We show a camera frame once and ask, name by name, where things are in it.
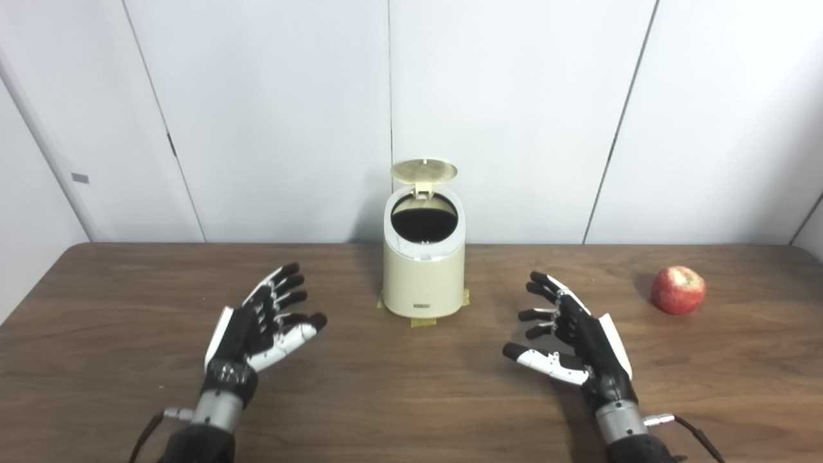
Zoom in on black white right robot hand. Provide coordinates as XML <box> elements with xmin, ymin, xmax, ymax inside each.
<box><xmin>502</xmin><ymin>271</ymin><xmax>637</xmax><ymax>412</ymax></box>

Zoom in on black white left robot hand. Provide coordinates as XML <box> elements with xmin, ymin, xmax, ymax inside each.
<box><xmin>201</xmin><ymin>262</ymin><xmax>328</xmax><ymax>403</ymax></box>

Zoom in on red apple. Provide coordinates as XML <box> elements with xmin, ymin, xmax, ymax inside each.
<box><xmin>651</xmin><ymin>266</ymin><xmax>707</xmax><ymax>315</ymax></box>

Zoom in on cream round bin lid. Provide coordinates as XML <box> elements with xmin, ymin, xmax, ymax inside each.
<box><xmin>391</xmin><ymin>159</ymin><xmax>458</xmax><ymax>197</ymax></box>

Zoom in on cream-colored cylindrical bin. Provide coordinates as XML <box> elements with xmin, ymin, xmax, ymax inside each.
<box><xmin>382</xmin><ymin>185</ymin><xmax>466</xmax><ymax>319</ymax></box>

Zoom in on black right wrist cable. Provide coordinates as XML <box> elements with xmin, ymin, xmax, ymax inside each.
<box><xmin>643</xmin><ymin>413</ymin><xmax>727</xmax><ymax>463</ymax></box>

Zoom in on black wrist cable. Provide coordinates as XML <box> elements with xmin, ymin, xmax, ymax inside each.
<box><xmin>643</xmin><ymin>413</ymin><xmax>727</xmax><ymax>463</ymax></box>
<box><xmin>129</xmin><ymin>406</ymin><xmax>197</xmax><ymax>463</ymax></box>

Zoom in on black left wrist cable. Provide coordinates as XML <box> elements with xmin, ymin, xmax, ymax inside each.
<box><xmin>129</xmin><ymin>406</ymin><xmax>197</xmax><ymax>463</ymax></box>

